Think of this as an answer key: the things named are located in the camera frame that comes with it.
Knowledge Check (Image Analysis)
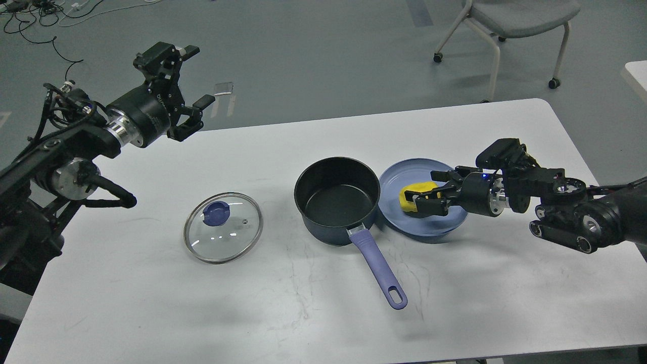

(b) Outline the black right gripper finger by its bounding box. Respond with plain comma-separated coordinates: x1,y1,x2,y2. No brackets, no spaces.
431,166,481,190
406,188,461,217

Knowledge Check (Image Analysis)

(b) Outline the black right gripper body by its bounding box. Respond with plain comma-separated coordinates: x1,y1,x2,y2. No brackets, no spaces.
457,172,503,217

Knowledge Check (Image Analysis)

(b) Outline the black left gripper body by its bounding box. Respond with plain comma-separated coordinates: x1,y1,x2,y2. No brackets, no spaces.
106,85,170,148

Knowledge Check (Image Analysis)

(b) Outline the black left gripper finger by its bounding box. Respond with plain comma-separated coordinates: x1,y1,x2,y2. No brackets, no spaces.
167,95,216,142
132,42,200,97

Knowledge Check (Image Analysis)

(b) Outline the yellow potato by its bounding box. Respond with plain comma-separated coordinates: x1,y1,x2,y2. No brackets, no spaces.
398,180,438,213

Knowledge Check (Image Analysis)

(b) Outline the glass lid purple knob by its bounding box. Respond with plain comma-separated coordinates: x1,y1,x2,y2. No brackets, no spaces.
183,192,263,264

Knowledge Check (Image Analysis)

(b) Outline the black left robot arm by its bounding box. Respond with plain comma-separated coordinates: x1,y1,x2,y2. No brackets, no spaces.
1,42,215,270

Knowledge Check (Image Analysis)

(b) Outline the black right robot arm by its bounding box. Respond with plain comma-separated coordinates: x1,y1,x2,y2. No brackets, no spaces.
401,138,646,254

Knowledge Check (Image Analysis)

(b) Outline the blue plate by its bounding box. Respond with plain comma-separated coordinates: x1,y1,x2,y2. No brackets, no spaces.
379,158,468,238

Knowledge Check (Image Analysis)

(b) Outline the grey floor outlet plate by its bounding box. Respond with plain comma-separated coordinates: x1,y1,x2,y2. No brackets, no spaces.
212,81,235,97

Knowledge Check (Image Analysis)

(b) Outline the grey office chair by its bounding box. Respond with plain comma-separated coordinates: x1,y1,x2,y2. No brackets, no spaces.
433,1,581,103

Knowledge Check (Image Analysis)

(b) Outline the white table corner right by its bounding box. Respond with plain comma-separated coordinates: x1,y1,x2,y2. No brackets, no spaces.
621,60,647,103

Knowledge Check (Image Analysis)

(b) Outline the dark blue saucepan purple handle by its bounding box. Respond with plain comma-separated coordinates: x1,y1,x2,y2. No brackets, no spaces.
294,157,407,309

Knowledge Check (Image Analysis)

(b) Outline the white floor cable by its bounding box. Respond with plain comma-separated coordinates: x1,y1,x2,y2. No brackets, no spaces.
58,0,165,27

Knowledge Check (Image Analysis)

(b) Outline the black floor cable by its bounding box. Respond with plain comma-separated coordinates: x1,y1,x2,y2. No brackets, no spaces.
2,0,107,66

